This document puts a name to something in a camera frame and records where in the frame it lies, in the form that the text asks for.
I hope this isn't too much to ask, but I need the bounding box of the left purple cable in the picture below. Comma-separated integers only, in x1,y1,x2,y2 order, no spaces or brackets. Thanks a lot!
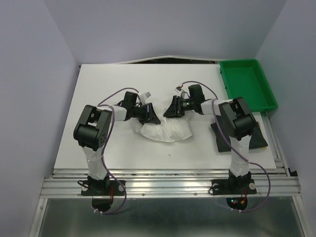
93,86,143,215

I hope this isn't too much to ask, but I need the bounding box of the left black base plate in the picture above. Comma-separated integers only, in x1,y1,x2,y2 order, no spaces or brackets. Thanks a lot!
77,176,124,197

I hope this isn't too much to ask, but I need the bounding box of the aluminium rail frame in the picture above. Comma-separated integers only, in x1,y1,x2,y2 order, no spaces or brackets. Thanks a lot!
30,113,315,237

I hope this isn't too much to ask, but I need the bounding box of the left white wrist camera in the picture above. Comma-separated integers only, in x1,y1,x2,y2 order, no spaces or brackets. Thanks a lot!
139,92,151,104

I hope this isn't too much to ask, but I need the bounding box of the white skirt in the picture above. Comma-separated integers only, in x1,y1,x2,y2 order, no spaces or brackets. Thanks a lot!
129,107,198,143

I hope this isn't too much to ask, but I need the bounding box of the purple cable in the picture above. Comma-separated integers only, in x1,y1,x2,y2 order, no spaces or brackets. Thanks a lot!
176,80,270,213
93,86,143,215

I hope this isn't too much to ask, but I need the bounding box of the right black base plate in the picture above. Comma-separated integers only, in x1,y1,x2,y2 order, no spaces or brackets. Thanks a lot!
208,179,257,196

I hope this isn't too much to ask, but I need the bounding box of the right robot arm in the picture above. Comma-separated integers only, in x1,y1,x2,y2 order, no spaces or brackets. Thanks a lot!
163,84,256,193

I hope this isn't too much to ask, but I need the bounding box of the dark grey dotted skirt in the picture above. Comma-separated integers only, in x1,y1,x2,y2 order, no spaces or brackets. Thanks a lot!
210,122,268,153

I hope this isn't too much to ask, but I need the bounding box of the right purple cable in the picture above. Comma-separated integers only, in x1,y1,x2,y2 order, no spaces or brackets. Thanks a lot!
176,80,270,213

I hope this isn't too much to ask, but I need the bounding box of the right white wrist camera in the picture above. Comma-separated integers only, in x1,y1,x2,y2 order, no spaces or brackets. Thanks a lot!
175,85,187,98

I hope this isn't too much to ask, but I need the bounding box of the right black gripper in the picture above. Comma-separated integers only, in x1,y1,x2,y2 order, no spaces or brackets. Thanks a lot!
163,95,195,118

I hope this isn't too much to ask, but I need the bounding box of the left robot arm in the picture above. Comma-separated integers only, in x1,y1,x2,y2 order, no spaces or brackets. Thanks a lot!
73,91,160,195

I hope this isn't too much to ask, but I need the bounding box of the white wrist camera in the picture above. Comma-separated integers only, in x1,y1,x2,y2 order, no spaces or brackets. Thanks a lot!
175,85,187,98
139,92,151,104

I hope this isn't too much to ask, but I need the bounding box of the green plastic basket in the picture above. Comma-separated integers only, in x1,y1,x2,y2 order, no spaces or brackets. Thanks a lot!
219,59,278,113

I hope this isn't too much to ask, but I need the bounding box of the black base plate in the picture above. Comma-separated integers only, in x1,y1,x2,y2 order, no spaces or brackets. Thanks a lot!
208,179,257,196
77,176,124,197

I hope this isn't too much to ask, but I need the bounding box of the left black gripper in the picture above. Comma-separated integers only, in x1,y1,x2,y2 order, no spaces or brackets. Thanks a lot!
131,103,160,125

